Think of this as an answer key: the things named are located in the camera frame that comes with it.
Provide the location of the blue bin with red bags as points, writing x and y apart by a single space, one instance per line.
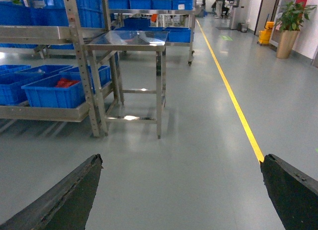
43 93

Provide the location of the blue bin far left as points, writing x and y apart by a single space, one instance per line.
5 69

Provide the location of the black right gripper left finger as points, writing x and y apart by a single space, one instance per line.
66 206

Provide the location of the blue rear left bin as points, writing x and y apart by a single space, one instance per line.
46 70

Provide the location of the yellow mop bucket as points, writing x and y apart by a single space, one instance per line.
264 35

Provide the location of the plant in gold pot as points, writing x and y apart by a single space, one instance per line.
289 24

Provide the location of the empty blue front bin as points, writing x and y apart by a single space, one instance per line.
11 92

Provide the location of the small stainless steel table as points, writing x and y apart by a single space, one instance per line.
137 61

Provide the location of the person standing far back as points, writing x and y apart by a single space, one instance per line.
219 5

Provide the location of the red bubble wrap bags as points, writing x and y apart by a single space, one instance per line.
65 83

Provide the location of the far steel rack with bins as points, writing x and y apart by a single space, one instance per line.
174 16

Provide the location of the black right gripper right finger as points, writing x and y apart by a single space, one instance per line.
293 194

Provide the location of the steel bottom shelf frame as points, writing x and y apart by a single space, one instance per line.
74 34

